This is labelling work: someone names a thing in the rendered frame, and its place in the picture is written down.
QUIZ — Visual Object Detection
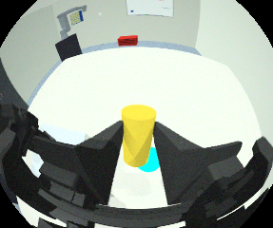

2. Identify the cyan circle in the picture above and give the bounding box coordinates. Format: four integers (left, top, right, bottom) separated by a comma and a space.
139, 147, 159, 172

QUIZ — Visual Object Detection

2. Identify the yellow cylinder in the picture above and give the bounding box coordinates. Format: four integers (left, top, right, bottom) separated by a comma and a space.
122, 104, 156, 167

